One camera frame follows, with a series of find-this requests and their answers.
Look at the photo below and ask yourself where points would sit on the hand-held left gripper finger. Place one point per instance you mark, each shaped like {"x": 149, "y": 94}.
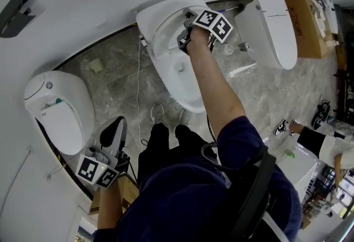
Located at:
{"x": 118, "y": 134}
{"x": 106, "y": 136}

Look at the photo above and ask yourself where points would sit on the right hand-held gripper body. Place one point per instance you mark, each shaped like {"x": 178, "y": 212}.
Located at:
{"x": 206, "y": 18}

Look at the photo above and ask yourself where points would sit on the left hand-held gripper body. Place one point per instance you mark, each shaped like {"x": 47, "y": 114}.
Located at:
{"x": 88, "y": 166}

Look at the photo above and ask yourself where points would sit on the person's right forearm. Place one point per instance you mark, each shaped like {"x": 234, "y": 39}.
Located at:
{"x": 213, "y": 83}

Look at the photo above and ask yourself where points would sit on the person's left forearm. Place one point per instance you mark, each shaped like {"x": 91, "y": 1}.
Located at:
{"x": 108, "y": 207}

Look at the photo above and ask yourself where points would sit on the white toilet lid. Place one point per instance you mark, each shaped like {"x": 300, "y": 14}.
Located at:
{"x": 155, "y": 11}

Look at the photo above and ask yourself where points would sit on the white oval toilet with knob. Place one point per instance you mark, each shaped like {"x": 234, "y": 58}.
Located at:
{"x": 63, "y": 89}

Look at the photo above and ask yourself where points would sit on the white toilet with flat lid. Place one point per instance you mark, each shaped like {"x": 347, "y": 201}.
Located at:
{"x": 273, "y": 31}

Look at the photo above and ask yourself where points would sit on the white toilet bowl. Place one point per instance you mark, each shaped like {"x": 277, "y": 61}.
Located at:
{"x": 182, "y": 91}

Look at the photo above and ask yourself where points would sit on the person's left shoe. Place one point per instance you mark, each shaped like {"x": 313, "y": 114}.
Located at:
{"x": 157, "y": 113}

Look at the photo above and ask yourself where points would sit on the person's shoe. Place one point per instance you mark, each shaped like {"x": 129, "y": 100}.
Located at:
{"x": 157, "y": 113}
{"x": 293, "y": 126}
{"x": 280, "y": 127}
{"x": 184, "y": 118}

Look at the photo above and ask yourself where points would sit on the person's black trousers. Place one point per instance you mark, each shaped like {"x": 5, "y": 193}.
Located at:
{"x": 160, "y": 152}

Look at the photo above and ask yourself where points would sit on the metal angle valve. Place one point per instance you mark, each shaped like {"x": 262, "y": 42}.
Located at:
{"x": 243, "y": 47}

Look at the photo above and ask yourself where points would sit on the brown cardboard box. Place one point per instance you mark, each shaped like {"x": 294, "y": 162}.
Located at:
{"x": 127, "y": 194}
{"x": 307, "y": 28}

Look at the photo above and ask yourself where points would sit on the person's right shoe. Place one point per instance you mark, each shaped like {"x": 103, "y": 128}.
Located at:
{"x": 184, "y": 118}

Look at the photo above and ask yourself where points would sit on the pale green floor pad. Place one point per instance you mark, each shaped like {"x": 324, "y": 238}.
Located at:
{"x": 96, "y": 65}

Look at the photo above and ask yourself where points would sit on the person's navy shirt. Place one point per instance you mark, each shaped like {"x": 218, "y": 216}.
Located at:
{"x": 179, "y": 202}

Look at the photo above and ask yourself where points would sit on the white plastic device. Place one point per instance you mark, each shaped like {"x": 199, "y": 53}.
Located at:
{"x": 332, "y": 15}

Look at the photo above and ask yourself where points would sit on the black sneaker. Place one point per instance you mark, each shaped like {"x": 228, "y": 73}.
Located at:
{"x": 324, "y": 107}
{"x": 319, "y": 122}

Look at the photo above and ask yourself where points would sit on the dark metal rack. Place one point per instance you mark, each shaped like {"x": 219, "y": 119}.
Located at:
{"x": 345, "y": 69}

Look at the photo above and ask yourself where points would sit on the green plastic clip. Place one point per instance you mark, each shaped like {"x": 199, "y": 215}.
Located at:
{"x": 290, "y": 154}

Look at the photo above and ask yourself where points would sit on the storage shelf with items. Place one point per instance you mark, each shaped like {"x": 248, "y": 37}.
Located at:
{"x": 326, "y": 196}

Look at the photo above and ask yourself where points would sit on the black wall bracket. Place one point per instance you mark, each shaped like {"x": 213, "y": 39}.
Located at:
{"x": 16, "y": 11}

